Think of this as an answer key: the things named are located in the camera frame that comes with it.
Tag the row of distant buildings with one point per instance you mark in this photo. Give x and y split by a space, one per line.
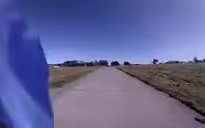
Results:
173 62

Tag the dry grass field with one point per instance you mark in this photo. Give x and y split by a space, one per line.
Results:
180 80

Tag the row of dark trees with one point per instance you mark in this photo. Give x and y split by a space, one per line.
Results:
103 63

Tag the grey concrete path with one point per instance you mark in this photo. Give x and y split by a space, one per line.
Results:
113 103

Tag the blue cloth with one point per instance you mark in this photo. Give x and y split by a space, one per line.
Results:
20 80

